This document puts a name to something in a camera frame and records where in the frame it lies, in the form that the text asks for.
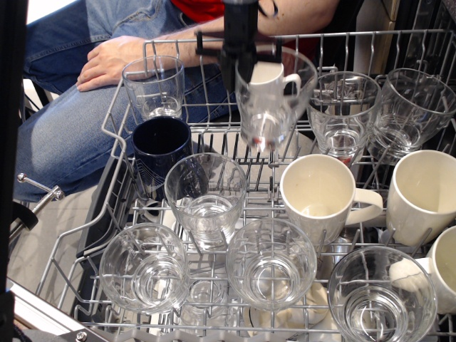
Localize black vertical frame post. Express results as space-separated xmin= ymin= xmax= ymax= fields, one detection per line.
xmin=1 ymin=1 xmax=28 ymax=341

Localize person's bare forearm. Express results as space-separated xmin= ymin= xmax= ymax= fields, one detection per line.
xmin=147 ymin=0 xmax=339 ymax=67

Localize white mug back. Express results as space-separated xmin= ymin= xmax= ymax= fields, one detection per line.
xmin=247 ymin=61 xmax=301 ymax=109

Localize dark blue mug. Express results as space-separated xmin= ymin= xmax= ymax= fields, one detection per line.
xmin=132 ymin=116 xmax=193 ymax=202

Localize cream mug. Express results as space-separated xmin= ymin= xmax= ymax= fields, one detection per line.
xmin=417 ymin=226 xmax=456 ymax=314
xmin=386 ymin=150 xmax=455 ymax=246
xmin=280 ymin=154 xmax=383 ymax=246

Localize person's resting hand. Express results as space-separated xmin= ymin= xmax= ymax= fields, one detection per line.
xmin=76 ymin=36 xmax=145 ymax=92

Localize metal clamp with black pad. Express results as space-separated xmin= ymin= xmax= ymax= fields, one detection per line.
xmin=9 ymin=173 xmax=65 ymax=245

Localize clear glass cup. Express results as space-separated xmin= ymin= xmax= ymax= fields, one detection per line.
xmin=122 ymin=56 xmax=185 ymax=121
xmin=307 ymin=71 xmax=380 ymax=165
xmin=235 ymin=44 xmax=318 ymax=152
xmin=99 ymin=223 xmax=190 ymax=314
xmin=165 ymin=152 xmax=247 ymax=252
xmin=328 ymin=246 xmax=437 ymax=341
xmin=367 ymin=68 xmax=455 ymax=165
xmin=226 ymin=218 xmax=317 ymax=311

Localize grey wire dishwasher rack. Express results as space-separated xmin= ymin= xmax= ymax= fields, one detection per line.
xmin=37 ymin=28 xmax=455 ymax=341

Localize cream mug centre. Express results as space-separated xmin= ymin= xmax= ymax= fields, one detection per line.
xmin=280 ymin=154 xmax=383 ymax=246

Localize small clear glass below rack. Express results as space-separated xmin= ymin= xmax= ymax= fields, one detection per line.
xmin=180 ymin=280 xmax=227 ymax=326

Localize cream mug lower right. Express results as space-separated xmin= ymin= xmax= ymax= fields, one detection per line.
xmin=417 ymin=226 xmax=456 ymax=314

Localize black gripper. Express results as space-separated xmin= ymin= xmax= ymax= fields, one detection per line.
xmin=196 ymin=0 xmax=282 ymax=91

